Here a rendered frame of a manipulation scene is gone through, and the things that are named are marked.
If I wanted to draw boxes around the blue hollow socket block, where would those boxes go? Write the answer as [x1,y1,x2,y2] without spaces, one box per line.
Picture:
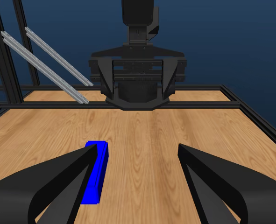
[80,140,109,205]

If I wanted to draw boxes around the silver aluminium rail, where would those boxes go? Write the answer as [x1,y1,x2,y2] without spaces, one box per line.
[25,27,94,87]
[1,31,90,105]

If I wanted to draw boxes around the black table frame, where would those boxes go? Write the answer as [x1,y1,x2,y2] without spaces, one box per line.
[0,0,276,155]

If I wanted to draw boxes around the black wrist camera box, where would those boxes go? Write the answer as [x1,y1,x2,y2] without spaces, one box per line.
[121,0,155,45]

